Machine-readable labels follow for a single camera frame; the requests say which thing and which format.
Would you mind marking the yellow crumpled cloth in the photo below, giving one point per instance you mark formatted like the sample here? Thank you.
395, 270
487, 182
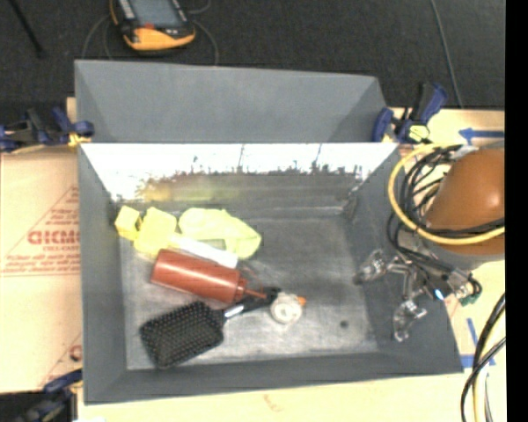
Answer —
156, 231

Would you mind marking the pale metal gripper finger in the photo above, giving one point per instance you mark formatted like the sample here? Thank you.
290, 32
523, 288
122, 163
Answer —
376, 265
407, 317

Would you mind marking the yellow-green cloth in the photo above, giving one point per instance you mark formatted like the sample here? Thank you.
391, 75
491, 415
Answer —
215, 229

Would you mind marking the white toy with orange tip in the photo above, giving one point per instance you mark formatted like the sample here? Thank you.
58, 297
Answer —
285, 309

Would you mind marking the grey metal bin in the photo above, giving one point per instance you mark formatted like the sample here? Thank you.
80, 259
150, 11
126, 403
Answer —
220, 108

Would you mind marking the red-brown squeeze bottle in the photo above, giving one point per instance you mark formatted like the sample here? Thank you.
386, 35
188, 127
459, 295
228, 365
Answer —
193, 275

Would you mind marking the black hairbrush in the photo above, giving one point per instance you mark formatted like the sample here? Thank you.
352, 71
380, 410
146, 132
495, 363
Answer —
180, 334

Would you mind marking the white tube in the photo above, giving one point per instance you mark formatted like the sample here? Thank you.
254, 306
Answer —
211, 253

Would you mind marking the yellow sponge block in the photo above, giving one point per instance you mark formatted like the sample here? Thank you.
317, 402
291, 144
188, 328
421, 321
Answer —
126, 222

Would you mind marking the brown cardboard board red print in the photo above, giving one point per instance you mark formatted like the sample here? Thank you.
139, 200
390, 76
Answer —
35, 279

